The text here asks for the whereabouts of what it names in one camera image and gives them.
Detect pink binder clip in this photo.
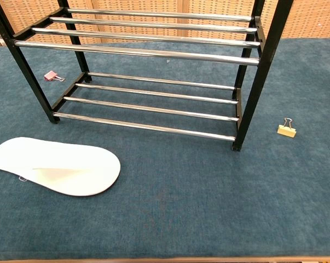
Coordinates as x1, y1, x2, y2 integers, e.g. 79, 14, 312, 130
43, 70, 66, 82

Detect woven wicker folding screen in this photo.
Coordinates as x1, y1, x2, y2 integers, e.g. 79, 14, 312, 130
0, 0, 330, 46

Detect white slipper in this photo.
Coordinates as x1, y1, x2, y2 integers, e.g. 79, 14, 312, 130
0, 136, 121, 197

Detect blue carpet table mat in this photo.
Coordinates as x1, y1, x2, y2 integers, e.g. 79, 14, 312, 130
0, 37, 330, 261

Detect black shoe rack chrome bars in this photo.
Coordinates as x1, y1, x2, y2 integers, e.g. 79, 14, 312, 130
0, 0, 294, 152

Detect yellow binder clip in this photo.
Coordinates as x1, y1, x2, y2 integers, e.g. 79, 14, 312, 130
276, 117, 297, 139

